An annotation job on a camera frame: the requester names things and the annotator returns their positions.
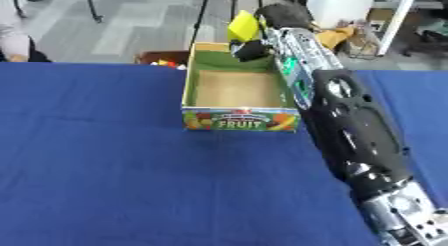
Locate yellow block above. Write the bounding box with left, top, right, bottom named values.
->
left=225, top=9, right=261, bottom=43

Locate cardboard box with green inside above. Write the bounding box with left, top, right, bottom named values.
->
left=180, top=41, right=303, bottom=133

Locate white column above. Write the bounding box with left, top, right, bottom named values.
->
left=306, top=0, right=380, bottom=20

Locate tan bag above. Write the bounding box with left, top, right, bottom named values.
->
left=313, top=26, right=357, bottom=52

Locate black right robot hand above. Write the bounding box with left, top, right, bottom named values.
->
left=229, top=2, right=315, bottom=63

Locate person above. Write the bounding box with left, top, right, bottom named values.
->
left=0, top=0, right=53, bottom=63

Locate black tripod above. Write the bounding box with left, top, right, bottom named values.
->
left=8, top=0, right=105, bottom=24
left=187, top=0, right=242, bottom=52

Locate brown box of toys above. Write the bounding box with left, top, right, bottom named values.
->
left=134, top=50, right=191, bottom=70

